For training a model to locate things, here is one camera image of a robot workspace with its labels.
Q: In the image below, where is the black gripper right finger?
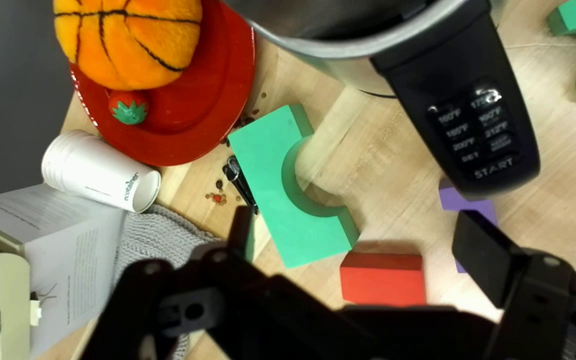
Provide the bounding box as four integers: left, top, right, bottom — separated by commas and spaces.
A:
451, 209, 576, 360

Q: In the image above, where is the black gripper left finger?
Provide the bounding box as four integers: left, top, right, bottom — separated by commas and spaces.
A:
79, 204, 264, 360

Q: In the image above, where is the stainless steel electric kettle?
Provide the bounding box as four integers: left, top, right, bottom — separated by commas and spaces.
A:
224, 0, 544, 199

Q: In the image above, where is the purple foam block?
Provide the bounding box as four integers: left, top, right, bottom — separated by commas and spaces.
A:
438, 184, 499, 277

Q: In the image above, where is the large green foam block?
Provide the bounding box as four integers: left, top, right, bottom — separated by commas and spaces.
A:
225, 105, 362, 271

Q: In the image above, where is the grey knitted cloth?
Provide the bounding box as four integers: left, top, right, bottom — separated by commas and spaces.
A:
109, 203, 219, 277

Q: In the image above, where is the red foam block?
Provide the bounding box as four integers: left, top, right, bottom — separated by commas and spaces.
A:
338, 251, 428, 308

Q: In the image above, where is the red plate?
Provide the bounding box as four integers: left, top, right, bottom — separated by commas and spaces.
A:
67, 0, 257, 168

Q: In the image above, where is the small toy strawberry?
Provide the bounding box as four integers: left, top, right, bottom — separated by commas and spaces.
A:
105, 91, 150, 129

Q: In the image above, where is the white carton box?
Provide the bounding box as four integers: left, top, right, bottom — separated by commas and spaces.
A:
0, 184, 126, 360

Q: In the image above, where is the orange plush pumpkin ball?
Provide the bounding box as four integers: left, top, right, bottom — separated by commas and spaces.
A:
52, 0, 203, 93

